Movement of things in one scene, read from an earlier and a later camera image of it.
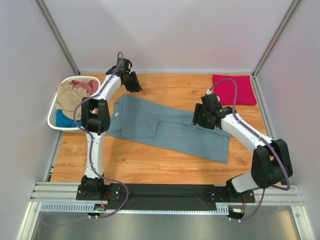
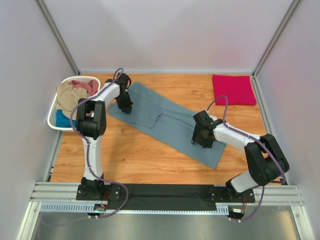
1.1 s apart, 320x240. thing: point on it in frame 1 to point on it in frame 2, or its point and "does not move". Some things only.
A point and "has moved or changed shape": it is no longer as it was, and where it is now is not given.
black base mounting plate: x=145 y=196 does not move
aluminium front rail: x=54 y=191 does not move
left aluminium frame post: x=59 y=35 does not move
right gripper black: x=198 y=114 to x=198 y=133
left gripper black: x=132 y=81 to x=125 y=104
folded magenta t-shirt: x=224 y=90 does not move
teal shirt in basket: x=63 y=121 does not move
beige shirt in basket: x=68 y=96 does not move
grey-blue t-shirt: x=145 y=121 has moved or changed shape
